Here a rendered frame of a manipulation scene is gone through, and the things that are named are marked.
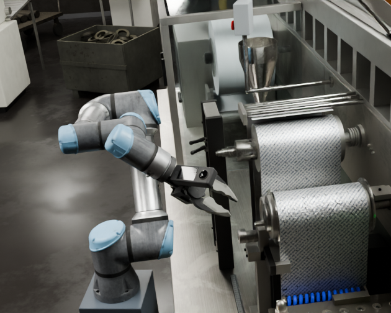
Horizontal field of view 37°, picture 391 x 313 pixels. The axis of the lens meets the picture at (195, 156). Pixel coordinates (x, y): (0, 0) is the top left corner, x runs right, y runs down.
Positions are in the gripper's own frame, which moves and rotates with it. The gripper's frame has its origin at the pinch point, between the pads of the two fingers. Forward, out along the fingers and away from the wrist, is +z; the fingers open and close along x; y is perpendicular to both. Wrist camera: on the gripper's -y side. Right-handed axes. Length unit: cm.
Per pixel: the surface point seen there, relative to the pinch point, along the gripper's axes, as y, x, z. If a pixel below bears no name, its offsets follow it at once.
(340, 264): -4.5, -0.3, 34.0
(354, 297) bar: -6.5, 6.3, 40.0
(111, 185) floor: 299, -80, 42
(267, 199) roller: -1.4, -6.2, 8.3
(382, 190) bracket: -14.5, -20.4, 32.0
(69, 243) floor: 254, -17, 24
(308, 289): 2.8, 7.9, 32.3
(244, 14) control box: 16, -64, -13
